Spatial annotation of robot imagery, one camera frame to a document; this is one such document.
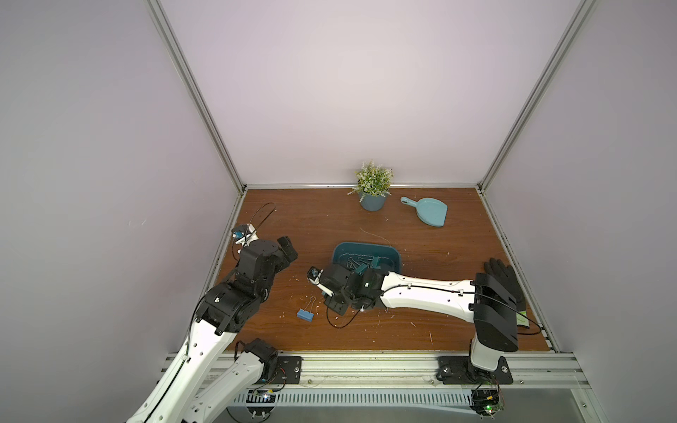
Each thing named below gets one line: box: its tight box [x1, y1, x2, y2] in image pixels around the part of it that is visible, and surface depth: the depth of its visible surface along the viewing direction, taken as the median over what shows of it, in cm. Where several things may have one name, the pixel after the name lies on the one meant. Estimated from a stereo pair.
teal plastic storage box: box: [332, 241, 402, 275], surface depth 97 cm
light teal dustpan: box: [400, 196, 449, 228], surface depth 114 cm
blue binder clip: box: [296, 296, 317, 322], surface depth 85 cm
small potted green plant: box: [347, 160, 395, 212], surface depth 102 cm
